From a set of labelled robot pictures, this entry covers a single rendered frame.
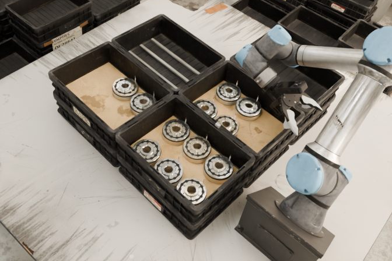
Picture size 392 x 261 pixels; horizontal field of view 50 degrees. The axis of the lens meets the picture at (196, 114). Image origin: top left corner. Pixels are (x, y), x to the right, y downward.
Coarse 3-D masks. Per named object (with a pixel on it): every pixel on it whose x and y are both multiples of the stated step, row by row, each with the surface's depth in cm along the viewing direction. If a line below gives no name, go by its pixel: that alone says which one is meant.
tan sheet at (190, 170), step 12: (168, 120) 162; (156, 132) 157; (192, 132) 159; (132, 144) 152; (168, 144) 154; (168, 156) 151; (180, 156) 151; (192, 168) 148; (204, 180) 146; (192, 192) 142
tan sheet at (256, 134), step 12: (204, 96) 172; (228, 108) 168; (240, 120) 165; (264, 120) 166; (276, 120) 167; (240, 132) 161; (252, 132) 162; (264, 132) 162; (276, 132) 163; (252, 144) 158; (264, 144) 158
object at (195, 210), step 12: (156, 108) 152; (192, 108) 153; (204, 120) 150; (120, 132) 143; (120, 144) 142; (240, 144) 145; (132, 156) 139; (252, 156) 142; (240, 168) 138; (228, 180) 135; (180, 192) 130; (216, 192) 131; (192, 204) 128; (204, 204) 128
